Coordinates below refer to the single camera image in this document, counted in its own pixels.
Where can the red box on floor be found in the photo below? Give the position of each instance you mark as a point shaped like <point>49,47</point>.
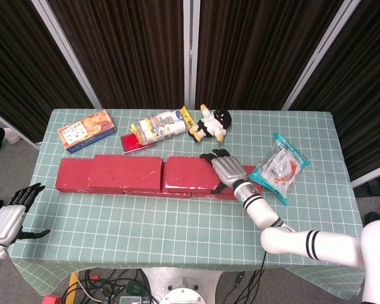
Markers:
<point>50,299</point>

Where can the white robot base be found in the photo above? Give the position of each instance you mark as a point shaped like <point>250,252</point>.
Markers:
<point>183,285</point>

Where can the green grid tablecloth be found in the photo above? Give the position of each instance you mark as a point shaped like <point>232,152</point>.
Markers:
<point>145,221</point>

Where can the red foam brick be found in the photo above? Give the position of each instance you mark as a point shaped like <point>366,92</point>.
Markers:
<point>152,193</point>
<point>226,195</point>
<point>190,172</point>
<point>73,175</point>
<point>125,172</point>

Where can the orange blue cracker box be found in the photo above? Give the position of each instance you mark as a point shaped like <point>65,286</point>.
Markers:
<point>85,130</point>

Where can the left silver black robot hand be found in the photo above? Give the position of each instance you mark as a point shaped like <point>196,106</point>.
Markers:
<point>4,223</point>

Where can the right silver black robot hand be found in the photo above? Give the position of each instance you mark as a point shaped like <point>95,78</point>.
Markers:
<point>229,171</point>

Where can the dark ribbed partition panel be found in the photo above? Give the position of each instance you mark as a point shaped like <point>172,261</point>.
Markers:
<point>19,63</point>
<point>367,79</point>
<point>120,54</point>
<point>256,54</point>

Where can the small flat red box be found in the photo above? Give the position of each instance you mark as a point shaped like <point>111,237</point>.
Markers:
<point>131,144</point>

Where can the teal clear snack bag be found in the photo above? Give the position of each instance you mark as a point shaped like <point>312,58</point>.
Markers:
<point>280,171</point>

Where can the white roll package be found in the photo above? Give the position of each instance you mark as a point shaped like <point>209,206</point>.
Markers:
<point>160,126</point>

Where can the black shoe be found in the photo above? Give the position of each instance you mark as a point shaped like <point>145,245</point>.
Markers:
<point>373,217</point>

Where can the black white plush doll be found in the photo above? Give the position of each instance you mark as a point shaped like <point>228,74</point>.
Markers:
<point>210,125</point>

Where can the grey partition post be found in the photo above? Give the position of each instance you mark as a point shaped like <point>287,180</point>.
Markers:
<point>322,54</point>
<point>190,54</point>
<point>66,54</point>

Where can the yellow snack stick wrapper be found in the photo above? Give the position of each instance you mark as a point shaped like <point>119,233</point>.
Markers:
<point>187,117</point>

